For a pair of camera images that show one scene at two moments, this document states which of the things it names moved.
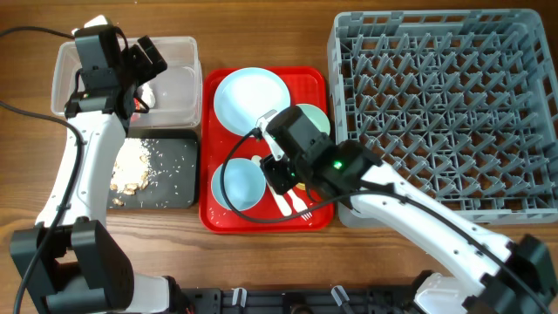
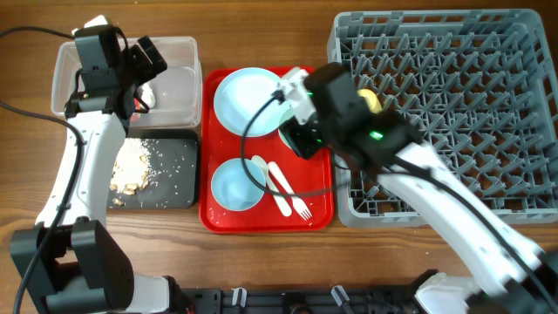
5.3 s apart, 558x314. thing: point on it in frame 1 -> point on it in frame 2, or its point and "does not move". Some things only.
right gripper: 282,183 -> 297,134
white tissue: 147,96 does not move
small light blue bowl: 244,184 does not move
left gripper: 146,70 does not move
